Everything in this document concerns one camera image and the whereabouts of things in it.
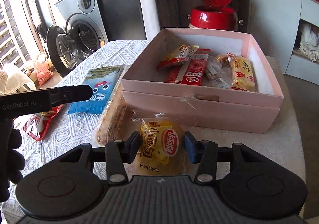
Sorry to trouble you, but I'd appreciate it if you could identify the orange plastic bag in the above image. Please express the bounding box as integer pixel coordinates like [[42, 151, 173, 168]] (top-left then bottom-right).
[[32, 53, 55, 87]]

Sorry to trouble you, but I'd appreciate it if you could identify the yellow rice cracker packet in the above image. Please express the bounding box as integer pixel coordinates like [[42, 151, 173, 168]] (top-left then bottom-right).
[[228, 55, 257, 91]]

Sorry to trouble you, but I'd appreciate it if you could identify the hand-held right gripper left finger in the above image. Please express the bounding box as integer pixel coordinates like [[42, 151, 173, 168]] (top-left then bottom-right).
[[58, 131, 142, 185]]

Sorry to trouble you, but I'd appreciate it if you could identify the small clear brown snack packet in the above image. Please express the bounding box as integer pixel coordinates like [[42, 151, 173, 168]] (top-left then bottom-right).
[[216, 53, 236, 67]]

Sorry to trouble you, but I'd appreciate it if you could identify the white textured tablecloth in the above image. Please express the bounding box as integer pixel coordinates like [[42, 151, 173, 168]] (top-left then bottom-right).
[[0, 40, 307, 224]]

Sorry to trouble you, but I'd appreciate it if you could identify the orange and red snack packet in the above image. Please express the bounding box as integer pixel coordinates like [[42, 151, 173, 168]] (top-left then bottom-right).
[[157, 45, 200, 70]]

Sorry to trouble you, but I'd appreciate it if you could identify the pale grey cabinet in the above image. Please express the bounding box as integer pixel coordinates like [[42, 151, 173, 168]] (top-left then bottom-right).
[[284, 0, 319, 82]]

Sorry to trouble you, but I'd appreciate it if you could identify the blue seaweed snack packet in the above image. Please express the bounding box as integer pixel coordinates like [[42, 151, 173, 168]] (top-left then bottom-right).
[[67, 65, 125, 115]]

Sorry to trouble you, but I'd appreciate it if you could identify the person's left hand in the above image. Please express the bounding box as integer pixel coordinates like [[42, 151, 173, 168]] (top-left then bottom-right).
[[0, 120, 26, 202]]

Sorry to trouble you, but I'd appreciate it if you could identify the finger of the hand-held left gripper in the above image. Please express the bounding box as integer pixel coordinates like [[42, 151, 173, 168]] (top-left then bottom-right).
[[50, 85, 93, 103]]

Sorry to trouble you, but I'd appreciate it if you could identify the red and white snack packet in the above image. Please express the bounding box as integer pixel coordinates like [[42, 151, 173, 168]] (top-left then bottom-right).
[[23, 105, 64, 142]]

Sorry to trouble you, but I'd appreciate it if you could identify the grey ribbed curtain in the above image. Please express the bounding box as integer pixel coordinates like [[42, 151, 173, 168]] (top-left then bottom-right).
[[159, 0, 180, 40]]

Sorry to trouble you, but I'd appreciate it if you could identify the silver washing machine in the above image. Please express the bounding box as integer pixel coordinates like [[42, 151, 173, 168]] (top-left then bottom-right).
[[46, 0, 109, 77]]

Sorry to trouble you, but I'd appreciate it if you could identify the pink cardboard box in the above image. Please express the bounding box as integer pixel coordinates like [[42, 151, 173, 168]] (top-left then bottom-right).
[[121, 28, 285, 134]]

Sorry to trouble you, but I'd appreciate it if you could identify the clear wafer packet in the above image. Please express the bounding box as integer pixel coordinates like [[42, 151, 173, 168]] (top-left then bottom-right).
[[96, 83, 136, 147]]

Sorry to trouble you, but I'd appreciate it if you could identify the small blue and white packet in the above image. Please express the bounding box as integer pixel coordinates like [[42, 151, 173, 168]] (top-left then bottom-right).
[[204, 56, 230, 89]]

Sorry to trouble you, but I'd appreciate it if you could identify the red striped snack packet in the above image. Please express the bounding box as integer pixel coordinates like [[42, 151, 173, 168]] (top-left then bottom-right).
[[163, 48, 212, 86]]

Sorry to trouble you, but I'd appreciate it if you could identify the white crumpled cloth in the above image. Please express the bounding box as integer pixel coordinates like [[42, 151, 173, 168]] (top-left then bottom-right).
[[299, 23, 319, 61]]

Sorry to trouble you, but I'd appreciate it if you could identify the beige cloth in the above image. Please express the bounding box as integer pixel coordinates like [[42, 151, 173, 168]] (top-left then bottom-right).
[[0, 70, 35, 95]]

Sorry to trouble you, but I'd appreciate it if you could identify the red trash bin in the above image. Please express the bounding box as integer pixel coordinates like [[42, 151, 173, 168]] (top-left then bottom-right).
[[187, 0, 243, 31]]

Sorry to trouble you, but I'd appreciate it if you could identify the yellow small bread packet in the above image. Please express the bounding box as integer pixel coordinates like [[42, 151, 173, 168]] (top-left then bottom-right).
[[132, 114, 190, 177]]

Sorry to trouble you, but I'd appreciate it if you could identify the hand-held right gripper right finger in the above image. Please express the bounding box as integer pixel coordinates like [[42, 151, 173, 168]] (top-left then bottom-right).
[[184, 131, 266, 185]]

